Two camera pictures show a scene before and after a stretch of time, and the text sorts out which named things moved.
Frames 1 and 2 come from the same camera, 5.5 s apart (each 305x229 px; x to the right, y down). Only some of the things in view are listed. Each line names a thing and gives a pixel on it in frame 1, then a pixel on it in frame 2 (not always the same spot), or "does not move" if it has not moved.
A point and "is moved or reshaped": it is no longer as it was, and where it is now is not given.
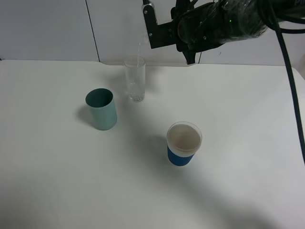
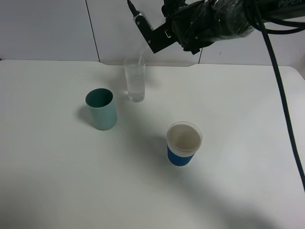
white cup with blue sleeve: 183,140 does not move
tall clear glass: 135,69 does not move
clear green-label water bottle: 146,37 is moved or reshaped
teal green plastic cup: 101,102 does not move
